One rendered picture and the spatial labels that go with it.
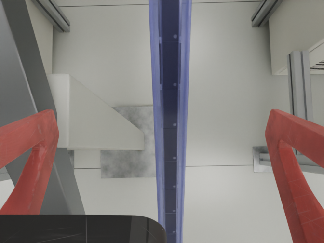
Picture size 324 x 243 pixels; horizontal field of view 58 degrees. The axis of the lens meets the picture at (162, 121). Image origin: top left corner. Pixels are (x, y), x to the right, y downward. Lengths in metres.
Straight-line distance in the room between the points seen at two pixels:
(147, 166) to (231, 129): 0.32
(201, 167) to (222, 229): 0.22
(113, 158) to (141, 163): 0.10
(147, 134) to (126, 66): 0.26
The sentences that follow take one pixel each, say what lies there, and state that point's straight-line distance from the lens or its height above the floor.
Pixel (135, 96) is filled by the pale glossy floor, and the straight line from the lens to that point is 1.06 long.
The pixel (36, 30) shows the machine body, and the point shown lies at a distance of 1.00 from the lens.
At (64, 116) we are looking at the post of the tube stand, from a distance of 0.24.
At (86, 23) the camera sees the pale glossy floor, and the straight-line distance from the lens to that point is 1.18.
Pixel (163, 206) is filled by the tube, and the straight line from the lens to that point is 0.16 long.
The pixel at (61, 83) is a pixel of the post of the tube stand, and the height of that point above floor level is 0.81.
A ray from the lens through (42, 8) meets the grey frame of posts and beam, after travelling 1.03.
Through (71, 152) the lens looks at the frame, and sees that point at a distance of 1.09.
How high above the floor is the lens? 1.04
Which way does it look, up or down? 84 degrees down
